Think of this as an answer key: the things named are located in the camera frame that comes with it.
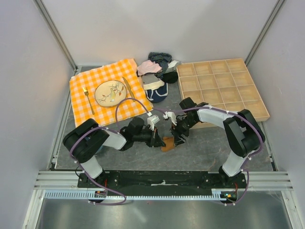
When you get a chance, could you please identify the grey cable duct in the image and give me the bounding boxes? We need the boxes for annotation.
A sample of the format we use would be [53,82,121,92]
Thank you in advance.
[44,190,227,201]

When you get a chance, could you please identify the grey beige underwear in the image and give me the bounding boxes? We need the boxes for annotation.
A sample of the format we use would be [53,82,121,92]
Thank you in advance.
[142,73,165,90]

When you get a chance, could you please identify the brown underwear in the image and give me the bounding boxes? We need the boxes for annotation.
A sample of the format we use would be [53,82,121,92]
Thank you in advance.
[161,136,175,152]

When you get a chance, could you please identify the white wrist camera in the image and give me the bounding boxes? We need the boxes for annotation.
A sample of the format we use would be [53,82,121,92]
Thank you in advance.
[163,112,177,125]
[147,112,160,131]

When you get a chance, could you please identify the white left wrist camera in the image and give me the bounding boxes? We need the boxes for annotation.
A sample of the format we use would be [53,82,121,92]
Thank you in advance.
[147,112,160,131]

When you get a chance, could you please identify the striped dark underwear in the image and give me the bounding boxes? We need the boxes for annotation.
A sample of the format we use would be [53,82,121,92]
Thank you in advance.
[148,52,172,69]

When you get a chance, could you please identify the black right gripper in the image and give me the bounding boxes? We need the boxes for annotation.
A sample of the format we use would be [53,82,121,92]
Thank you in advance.
[169,116,198,147]

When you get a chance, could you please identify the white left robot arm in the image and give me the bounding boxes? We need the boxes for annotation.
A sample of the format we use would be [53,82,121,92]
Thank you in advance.
[62,117,166,187]

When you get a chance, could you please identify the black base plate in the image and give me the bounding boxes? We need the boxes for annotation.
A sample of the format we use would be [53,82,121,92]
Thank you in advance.
[77,169,247,196]

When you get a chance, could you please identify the black underwear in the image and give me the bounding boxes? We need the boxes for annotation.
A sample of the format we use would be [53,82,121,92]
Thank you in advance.
[162,71,178,83]

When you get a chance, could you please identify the navy blue underwear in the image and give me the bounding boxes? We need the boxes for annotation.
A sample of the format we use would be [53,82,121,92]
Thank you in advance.
[145,83,168,103]

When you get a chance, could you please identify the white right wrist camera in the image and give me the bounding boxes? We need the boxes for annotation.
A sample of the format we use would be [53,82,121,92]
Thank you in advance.
[163,112,177,125]

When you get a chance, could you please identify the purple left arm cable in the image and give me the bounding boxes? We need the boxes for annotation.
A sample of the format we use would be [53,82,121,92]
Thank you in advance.
[69,98,153,205]

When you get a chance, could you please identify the wooden compartment tray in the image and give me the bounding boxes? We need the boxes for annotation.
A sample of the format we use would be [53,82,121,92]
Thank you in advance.
[177,59,270,122]

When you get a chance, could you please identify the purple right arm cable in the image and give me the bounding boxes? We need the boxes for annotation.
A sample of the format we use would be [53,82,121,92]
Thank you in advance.
[152,106,265,206]

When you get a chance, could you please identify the orange checkered cloth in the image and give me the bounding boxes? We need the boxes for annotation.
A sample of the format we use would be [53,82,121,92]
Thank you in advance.
[70,59,153,126]

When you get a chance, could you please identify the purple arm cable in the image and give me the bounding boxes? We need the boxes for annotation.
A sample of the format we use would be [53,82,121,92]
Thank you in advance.
[69,98,153,205]
[152,106,265,206]

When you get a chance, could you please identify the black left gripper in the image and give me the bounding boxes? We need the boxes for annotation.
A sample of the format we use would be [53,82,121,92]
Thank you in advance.
[133,125,165,148]

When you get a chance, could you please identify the gold knife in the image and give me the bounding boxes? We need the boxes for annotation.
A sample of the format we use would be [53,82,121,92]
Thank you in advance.
[122,77,135,99]

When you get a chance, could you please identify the white grey underwear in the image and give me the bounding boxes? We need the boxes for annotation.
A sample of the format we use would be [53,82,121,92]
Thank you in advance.
[165,60,182,73]

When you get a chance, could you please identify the beige floral plate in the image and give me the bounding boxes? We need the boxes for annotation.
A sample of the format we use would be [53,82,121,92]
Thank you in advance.
[94,80,127,107]

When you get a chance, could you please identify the pink underwear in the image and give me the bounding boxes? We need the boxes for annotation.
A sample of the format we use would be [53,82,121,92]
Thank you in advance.
[137,60,162,76]

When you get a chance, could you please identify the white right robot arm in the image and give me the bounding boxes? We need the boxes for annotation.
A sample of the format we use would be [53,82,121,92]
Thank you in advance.
[165,97,265,188]

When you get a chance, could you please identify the gold fork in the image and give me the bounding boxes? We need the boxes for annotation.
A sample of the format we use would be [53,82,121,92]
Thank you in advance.
[82,87,95,115]

